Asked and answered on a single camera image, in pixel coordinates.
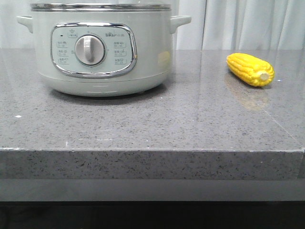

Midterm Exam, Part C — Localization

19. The yellow corn cob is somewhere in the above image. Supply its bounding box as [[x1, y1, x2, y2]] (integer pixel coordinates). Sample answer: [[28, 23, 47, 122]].
[[226, 53, 275, 87]]

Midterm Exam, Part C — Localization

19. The white pleated curtain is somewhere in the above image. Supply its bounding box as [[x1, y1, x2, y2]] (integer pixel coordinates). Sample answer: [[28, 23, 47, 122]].
[[0, 0, 305, 50]]

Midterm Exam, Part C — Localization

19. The pale green electric cooking pot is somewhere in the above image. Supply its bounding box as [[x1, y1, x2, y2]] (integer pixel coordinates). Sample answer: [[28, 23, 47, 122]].
[[17, 4, 191, 97]]

